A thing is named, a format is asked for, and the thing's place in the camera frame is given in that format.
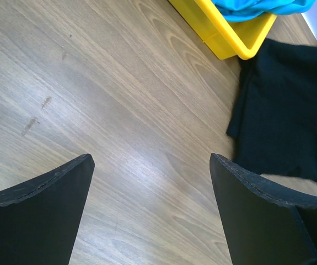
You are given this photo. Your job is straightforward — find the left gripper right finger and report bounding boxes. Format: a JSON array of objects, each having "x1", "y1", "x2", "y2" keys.
[{"x1": 209, "y1": 153, "x2": 317, "y2": 264}]

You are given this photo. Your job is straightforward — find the yellow plastic bin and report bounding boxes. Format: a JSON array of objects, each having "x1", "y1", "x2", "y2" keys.
[{"x1": 169, "y1": 0, "x2": 277, "y2": 60}]

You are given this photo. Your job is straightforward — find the teal t-shirt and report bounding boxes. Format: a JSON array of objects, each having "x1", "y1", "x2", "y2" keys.
[{"x1": 212, "y1": 0, "x2": 315, "y2": 22}]

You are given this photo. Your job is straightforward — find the black t-shirt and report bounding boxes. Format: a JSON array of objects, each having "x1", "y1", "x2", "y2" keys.
[{"x1": 227, "y1": 39, "x2": 317, "y2": 183}]

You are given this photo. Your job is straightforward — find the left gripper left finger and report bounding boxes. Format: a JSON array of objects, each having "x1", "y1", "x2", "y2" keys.
[{"x1": 0, "y1": 154, "x2": 95, "y2": 264}]

